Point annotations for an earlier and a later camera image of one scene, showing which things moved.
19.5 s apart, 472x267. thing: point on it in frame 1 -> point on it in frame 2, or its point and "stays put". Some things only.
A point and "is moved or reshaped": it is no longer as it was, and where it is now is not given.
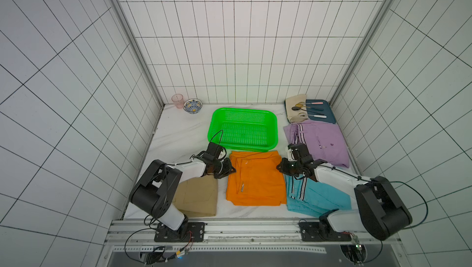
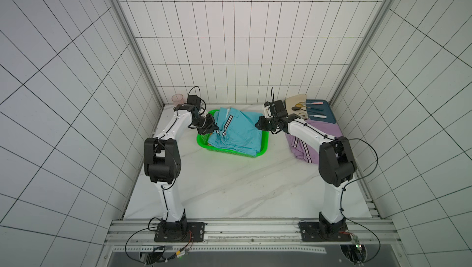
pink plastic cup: [179, 99] stays put
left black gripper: [227, 171] -> [211, 125]
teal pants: [308, 197] -> [237, 131]
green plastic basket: [243, 130] is moved or reshaped
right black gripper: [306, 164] -> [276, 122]
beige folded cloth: [295, 115] stays put
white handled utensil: [319, 116] stays put
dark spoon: [297, 108] stays put
